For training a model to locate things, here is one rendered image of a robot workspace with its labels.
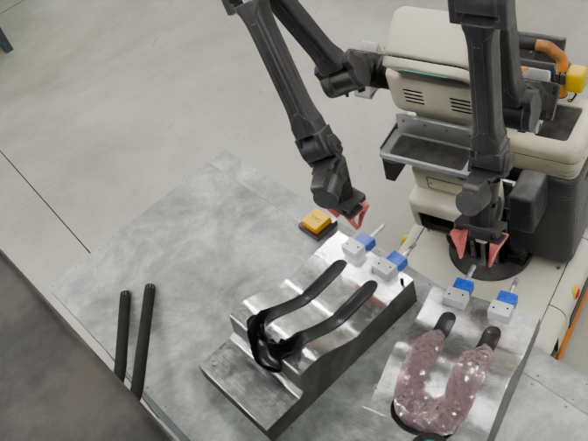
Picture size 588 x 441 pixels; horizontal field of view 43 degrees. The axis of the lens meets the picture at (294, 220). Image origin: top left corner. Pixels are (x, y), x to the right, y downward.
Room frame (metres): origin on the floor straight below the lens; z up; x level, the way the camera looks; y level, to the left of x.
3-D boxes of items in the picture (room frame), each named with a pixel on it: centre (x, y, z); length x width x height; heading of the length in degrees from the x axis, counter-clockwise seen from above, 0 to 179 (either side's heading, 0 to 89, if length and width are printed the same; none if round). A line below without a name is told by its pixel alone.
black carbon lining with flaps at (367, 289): (1.08, 0.04, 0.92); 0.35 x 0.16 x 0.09; 119
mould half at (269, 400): (1.09, 0.05, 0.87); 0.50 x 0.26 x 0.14; 119
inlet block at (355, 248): (1.26, -0.16, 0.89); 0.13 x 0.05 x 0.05; 119
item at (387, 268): (1.16, -0.21, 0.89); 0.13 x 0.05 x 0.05; 119
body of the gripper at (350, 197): (1.24, -0.13, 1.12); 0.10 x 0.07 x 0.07; 29
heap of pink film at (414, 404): (0.82, -0.19, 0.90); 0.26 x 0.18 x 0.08; 136
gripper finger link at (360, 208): (1.22, -0.14, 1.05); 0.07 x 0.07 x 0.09; 29
